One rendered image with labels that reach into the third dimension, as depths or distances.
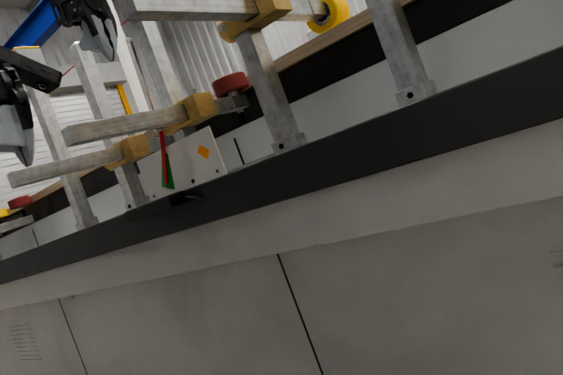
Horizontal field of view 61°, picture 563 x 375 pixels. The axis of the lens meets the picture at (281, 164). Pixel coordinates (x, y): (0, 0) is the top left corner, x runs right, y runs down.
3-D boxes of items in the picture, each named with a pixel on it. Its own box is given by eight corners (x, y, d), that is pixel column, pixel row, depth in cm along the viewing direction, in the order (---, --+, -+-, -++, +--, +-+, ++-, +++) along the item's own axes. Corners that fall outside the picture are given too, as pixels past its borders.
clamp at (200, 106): (201, 117, 94) (192, 93, 94) (162, 138, 102) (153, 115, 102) (221, 113, 98) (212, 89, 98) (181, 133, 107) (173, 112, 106)
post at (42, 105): (85, 228, 131) (26, 72, 130) (76, 231, 134) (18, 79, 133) (99, 223, 134) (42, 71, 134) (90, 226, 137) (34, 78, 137)
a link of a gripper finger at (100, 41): (94, 69, 98) (78, 28, 98) (116, 59, 96) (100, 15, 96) (84, 69, 95) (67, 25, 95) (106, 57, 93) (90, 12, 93)
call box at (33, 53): (23, 74, 128) (13, 46, 128) (13, 83, 133) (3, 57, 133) (49, 71, 134) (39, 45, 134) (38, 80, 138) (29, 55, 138)
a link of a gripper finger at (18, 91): (13, 136, 72) (-8, 82, 72) (25, 134, 73) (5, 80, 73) (26, 126, 69) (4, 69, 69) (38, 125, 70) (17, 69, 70)
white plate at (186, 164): (225, 174, 93) (207, 125, 93) (150, 202, 109) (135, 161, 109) (227, 173, 93) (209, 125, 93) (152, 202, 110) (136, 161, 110)
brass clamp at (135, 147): (132, 158, 109) (124, 137, 109) (103, 173, 118) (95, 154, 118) (154, 152, 114) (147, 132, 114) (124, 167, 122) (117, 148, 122)
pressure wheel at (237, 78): (245, 120, 104) (226, 70, 104) (221, 131, 109) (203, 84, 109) (267, 115, 111) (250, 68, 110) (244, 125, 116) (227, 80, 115)
